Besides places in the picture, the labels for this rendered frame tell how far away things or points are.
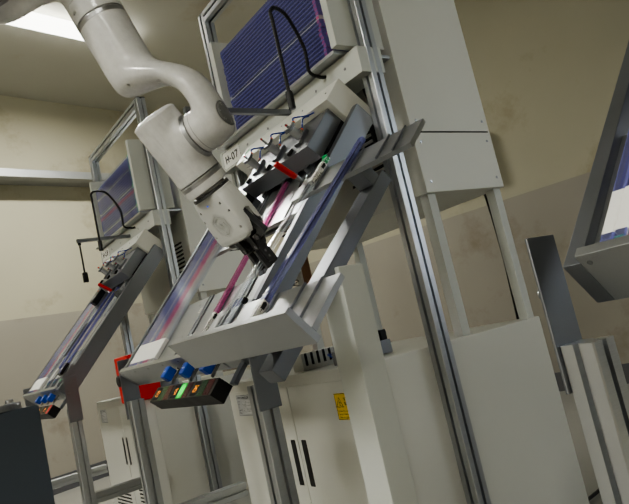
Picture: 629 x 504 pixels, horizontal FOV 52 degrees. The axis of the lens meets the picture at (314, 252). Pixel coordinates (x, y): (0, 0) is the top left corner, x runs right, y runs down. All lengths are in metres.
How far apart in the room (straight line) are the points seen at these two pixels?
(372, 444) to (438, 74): 1.12
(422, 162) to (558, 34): 2.90
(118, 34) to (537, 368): 1.34
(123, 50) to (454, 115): 1.01
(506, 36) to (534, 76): 0.35
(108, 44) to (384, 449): 0.82
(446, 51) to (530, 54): 2.62
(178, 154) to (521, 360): 1.11
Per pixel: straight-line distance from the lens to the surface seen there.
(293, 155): 1.59
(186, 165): 1.12
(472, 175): 1.85
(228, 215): 1.12
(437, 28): 1.99
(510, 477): 1.76
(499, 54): 4.66
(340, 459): 1.62
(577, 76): 4.43
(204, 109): 1.09
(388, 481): 1.13
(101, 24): 1.20
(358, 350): 1.10
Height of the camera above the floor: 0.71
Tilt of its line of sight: 7 degrees up
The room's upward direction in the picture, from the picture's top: 13 degrees counter-clockwise
